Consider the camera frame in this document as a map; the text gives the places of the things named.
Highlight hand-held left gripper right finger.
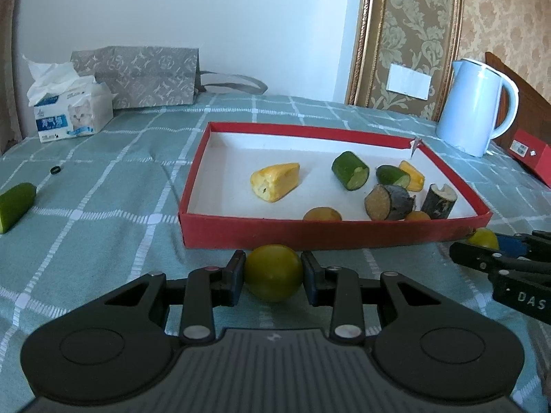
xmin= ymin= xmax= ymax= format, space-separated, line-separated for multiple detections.
xmin=300 ymin=250 xmax=474 ymax=346

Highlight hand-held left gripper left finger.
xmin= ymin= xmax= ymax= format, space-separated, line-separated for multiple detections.
xmin=73 ymin=250 xmax=247 ymax=346

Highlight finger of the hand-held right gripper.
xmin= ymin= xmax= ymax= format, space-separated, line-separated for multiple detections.
xmin=495 ymin=231 xmax=551 ymax=261
xmin=450 ymin=242 xmax=523 ymax=271

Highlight green orange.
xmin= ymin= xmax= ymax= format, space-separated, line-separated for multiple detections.
xmin=243 ymin=244 xmax=304 ymax=303
xmin=467 ymin=228 xmax=500 ymax=251

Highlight yellow fruits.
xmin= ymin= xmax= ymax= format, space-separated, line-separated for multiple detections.
xmin=398 ymin=160 xmax=425 ymax=193

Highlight purple-skinned sweet potato piece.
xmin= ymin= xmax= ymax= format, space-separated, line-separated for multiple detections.
xmin=364 ymin=184 xmax=416 ymax=221

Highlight short cucumber end piece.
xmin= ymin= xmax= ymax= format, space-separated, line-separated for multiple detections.
xmin=376 ymin=165 xmax=412 ymax=189

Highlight red shallow cardboard tray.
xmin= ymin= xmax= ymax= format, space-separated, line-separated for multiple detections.
xmin=178 ymin=121 xmax=493 ymax=250

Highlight small red box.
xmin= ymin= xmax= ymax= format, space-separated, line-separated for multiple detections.
xmin=508 ymin=129 xmax=551 ymax=189

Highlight light blue electric kettle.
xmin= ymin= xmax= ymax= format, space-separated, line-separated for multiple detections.
xmin=436 ymin=58 xmax=518 ymax=158

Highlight green checked tablecloth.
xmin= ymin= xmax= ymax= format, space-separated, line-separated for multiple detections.
xmin=0 ymin=92 xmax=551 ymax=413

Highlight grey patterned paper bag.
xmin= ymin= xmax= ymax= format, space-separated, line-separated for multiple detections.
xmin=70 ymin=46 xmax=267 ymax=109

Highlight white tissue pack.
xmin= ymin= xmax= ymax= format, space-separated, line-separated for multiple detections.
xmin=22 ymin=54 xmax=116 ymax=144

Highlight beige patterned curtain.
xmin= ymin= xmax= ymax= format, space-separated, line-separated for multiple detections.
xmin=0 ymin=0 xmax=22 ymax=156

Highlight white wall switch panel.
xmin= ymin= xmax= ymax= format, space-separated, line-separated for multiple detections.
xmin=386 ymin=63 xmax=432 ymax=99

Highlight gold wall moulding frame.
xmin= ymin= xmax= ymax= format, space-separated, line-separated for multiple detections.
xmin=344 ymin=0 xmax=466 ymax=121

